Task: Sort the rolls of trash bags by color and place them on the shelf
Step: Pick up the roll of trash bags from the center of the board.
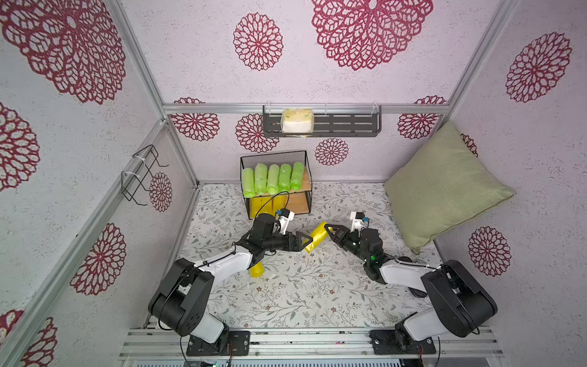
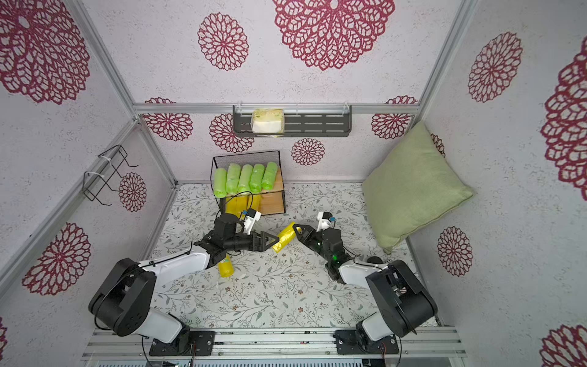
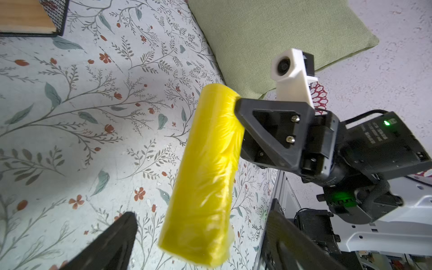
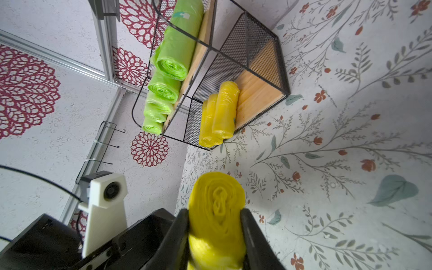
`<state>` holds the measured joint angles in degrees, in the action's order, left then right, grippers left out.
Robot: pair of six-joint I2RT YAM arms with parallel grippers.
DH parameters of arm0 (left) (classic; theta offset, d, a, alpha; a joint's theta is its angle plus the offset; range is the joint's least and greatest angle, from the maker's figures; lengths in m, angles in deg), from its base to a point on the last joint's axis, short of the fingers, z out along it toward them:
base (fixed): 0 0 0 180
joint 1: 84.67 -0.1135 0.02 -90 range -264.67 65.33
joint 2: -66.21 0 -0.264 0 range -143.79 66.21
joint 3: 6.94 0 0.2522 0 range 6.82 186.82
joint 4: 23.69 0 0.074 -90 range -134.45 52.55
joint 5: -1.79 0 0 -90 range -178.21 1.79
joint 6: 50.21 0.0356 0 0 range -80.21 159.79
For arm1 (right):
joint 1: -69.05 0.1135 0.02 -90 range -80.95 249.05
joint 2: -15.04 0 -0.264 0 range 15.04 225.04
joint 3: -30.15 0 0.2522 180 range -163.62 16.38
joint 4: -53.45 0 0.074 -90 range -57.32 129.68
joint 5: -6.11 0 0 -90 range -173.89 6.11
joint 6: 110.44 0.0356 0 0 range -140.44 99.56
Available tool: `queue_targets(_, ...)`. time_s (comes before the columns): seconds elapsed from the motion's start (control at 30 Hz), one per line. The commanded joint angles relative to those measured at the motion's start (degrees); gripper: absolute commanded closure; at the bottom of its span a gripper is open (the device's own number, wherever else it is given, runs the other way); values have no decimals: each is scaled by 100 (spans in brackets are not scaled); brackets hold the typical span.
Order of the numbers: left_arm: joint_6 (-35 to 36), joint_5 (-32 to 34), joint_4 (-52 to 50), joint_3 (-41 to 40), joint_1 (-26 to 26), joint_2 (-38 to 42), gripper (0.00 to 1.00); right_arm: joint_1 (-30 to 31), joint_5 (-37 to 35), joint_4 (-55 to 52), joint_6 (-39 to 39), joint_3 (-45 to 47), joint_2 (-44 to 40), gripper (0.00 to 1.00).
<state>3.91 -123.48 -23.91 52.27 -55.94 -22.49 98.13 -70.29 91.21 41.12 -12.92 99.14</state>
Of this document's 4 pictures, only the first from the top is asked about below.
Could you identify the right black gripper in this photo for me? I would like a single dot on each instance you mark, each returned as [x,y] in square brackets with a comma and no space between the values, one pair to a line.
[344,235]

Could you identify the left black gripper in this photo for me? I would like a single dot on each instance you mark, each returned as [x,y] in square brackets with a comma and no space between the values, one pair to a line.
[297,246]

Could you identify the yellow trash bag roll diagonal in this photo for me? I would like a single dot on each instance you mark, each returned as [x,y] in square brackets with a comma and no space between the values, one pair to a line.
[319,235]

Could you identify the yellow trash bag roll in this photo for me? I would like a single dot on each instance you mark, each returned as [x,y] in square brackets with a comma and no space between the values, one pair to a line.
[277,204]
[257,270]
[255,205]
[267,206]

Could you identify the pale green trash bag roll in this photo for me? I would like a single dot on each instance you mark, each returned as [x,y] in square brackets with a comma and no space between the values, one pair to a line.
[272,179]

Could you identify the black wire wooden shelf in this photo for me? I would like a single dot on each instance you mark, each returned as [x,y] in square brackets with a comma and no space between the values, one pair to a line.
[296,201]

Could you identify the green trash bag roll top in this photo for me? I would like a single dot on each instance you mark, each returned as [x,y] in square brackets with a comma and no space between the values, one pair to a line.
[261,179]

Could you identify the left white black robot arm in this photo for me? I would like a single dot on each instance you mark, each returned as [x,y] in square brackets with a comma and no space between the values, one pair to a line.
[181,299]

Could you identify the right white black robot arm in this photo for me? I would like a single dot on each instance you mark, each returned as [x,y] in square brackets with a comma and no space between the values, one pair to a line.
[459,304]

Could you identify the green cushion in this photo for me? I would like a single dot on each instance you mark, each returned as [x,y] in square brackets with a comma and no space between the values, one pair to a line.
[443,186]

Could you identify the white sponge block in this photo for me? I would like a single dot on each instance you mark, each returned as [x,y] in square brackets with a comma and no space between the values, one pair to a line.
[297,121]

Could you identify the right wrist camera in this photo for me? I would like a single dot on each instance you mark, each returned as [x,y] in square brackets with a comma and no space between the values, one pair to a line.
[359,221]

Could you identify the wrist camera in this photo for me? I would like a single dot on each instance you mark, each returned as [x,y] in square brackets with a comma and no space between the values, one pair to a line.
[359,221]
[284,218]

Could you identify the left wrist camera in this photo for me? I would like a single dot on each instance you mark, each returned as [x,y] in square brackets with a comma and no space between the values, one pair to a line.
[284,218]

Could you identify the grey wall metal rack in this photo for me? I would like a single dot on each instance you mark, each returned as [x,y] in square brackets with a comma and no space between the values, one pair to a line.
[328,125]

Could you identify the black wire wall hook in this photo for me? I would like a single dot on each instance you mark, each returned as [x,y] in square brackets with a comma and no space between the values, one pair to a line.
[133,181]

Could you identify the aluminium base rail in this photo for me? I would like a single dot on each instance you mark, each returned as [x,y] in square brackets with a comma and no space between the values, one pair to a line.
[319,343]

